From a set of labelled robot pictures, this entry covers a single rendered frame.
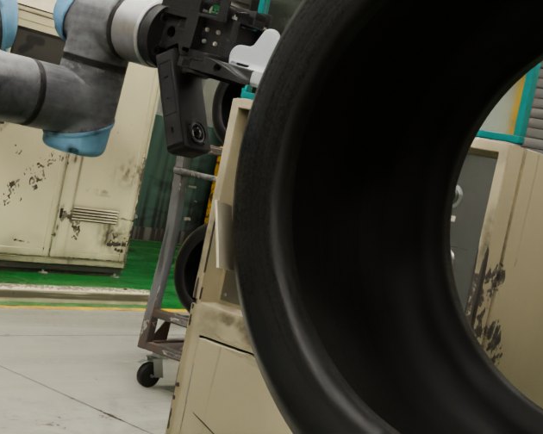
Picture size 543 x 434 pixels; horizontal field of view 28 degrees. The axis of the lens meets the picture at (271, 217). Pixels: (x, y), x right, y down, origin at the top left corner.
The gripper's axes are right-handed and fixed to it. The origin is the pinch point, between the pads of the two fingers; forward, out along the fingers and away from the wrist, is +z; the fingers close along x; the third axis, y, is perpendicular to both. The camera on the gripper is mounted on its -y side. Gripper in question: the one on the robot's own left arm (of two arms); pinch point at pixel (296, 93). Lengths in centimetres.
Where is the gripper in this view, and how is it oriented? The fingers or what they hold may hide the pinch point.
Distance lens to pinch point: 106.8
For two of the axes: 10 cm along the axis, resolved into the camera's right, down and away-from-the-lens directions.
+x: 6.1, 0.9, 7.9
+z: 7.4, 2.8, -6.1
